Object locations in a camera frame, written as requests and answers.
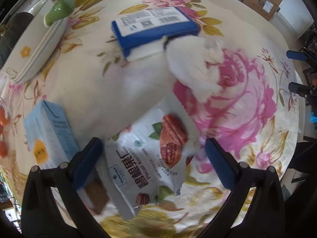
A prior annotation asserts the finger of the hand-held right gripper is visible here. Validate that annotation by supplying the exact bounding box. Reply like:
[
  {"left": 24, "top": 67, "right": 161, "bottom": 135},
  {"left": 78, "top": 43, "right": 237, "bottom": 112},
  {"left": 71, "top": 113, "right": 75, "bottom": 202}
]
[
  {"left": 286, "top": 50, "right": 309, "bottom": 61},
  {"left": 288, "top": 82, "right": 315, "bottom": 98}
]

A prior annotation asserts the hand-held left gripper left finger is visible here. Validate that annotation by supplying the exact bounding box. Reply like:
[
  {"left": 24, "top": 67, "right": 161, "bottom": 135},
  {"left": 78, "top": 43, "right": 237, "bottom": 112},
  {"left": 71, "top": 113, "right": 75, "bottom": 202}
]
[{"left": 21, "top": 137, "right": 117, "bottom": 238}]

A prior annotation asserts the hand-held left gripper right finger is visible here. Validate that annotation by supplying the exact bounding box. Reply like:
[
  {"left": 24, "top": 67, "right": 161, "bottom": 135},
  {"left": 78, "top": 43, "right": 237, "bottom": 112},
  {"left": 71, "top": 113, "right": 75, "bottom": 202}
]
[{"left": 205, "top": 138, "right": 285, "bottom": 238}]

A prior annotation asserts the white pecan snack packet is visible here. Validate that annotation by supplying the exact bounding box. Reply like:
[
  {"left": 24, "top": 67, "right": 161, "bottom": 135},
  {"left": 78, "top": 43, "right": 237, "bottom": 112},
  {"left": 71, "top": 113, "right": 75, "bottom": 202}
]
[{"left": 95, "top": 97, "right": 201, "bottom": 221}]

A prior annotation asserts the light blue milk carton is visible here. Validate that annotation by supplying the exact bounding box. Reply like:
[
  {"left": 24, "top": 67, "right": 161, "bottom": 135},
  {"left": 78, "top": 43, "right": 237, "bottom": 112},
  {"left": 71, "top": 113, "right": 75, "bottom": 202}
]
[{"left": 23, "top": 100, "right": 111, "bottom": 215}]

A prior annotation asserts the white crumpled tissue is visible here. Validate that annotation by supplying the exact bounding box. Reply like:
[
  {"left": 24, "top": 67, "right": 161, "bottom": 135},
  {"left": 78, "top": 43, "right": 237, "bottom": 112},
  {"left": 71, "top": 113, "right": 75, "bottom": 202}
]
[{"left": 165, "top": 37, "right": 223, "bottom": 103}]

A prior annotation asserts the cream plate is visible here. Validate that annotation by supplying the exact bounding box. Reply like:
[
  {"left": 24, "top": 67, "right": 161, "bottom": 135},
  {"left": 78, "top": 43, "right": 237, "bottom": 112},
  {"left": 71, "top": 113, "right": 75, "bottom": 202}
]
[
  {"left": 12, "top": 21, "right": 69, "bottom": 85},
  {"left": 10, "top": 17, "right": 66, "bottom": 81}
]

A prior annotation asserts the cream bowl with flower print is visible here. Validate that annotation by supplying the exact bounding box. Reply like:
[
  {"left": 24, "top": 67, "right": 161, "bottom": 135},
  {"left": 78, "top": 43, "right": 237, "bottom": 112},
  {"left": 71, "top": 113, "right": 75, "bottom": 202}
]
[{"left": 0, "top": 0, "right": 55, "bottom": 70}]

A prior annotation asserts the dark blue almond carton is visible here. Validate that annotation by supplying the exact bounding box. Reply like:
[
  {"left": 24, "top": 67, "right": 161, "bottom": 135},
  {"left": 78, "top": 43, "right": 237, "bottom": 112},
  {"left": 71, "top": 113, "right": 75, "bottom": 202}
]
[{"left": 111, "top": 6, "right": 201, "bottom": 61}]

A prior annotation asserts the dark green kabocha squash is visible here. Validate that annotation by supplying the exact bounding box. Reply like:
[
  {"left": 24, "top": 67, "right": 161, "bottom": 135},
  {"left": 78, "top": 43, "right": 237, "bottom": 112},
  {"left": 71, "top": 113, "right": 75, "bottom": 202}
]
[{"left": 0, "top": 12, "right": 35, "bottom": 67}]

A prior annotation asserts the green ceramic spoon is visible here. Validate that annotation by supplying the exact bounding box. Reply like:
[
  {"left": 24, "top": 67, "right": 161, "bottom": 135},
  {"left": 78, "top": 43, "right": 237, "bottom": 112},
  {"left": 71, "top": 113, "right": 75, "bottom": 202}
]
[{"left": 44, "top": 0, "right": 75, "bottom": 27}]

